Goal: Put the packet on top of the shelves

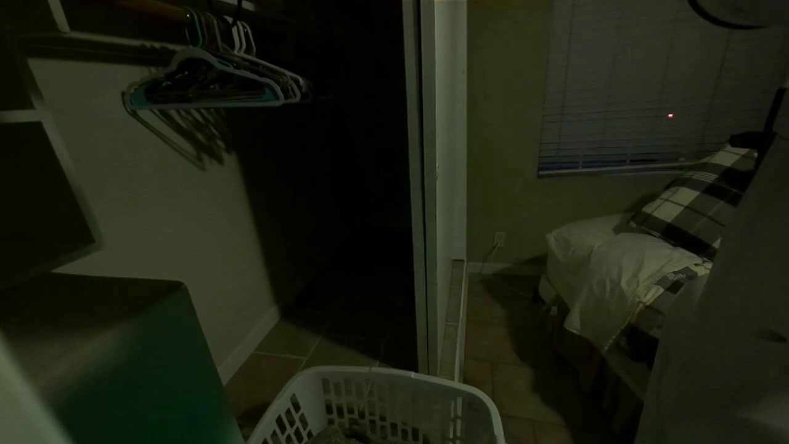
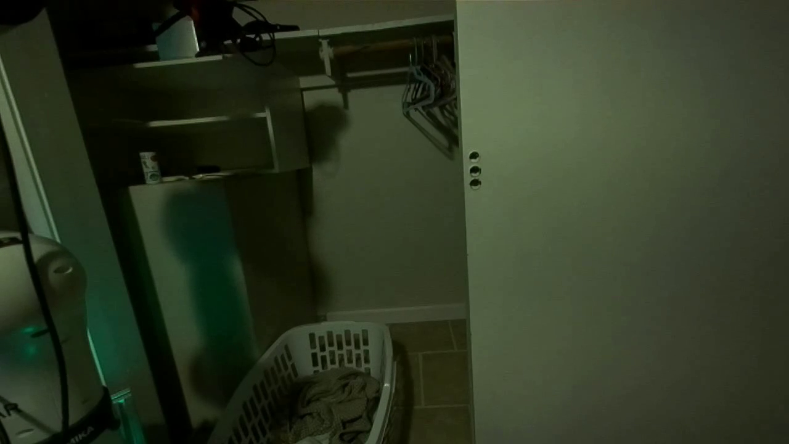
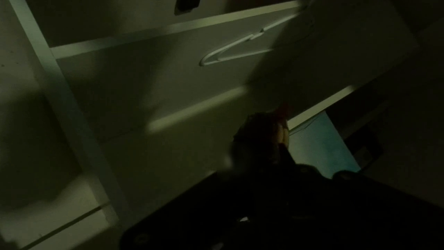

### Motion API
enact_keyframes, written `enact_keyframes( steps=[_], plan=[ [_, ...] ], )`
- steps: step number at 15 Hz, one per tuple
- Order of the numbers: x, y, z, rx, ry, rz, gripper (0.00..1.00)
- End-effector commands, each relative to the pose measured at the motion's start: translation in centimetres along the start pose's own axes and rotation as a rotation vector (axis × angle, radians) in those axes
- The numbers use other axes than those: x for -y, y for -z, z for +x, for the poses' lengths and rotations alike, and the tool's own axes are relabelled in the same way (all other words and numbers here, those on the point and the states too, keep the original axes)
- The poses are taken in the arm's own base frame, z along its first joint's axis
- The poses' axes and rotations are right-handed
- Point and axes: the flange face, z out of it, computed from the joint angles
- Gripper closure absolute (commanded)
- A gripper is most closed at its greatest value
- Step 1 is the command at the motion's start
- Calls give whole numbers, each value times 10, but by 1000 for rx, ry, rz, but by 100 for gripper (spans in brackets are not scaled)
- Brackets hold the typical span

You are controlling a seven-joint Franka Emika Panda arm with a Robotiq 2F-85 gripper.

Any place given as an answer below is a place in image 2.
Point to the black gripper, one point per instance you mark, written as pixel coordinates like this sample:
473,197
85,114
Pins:
217,22

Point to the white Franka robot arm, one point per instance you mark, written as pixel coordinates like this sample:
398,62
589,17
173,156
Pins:
39,329

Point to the small white bottle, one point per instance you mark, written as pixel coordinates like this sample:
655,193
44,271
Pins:
149,166

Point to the wooden closet rod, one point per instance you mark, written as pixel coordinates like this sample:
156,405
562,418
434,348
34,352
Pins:
385,49

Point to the teal plastic clothes hanger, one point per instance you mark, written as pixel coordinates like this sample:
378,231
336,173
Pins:
421,88

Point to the white plastic clothes hanger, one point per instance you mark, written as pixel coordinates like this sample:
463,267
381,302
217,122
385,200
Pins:
440,65

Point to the grey clothes hanger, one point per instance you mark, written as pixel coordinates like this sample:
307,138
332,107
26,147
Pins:
440,138

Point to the white plastic laundry basket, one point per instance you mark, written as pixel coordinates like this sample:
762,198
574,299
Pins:
329,346

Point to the crumpled grey clothes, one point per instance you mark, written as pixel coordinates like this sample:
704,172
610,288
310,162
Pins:
336,409

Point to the large white door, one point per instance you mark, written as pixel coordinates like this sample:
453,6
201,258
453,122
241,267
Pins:
625,231

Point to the white rod bracket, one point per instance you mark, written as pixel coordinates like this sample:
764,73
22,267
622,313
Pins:
329,65

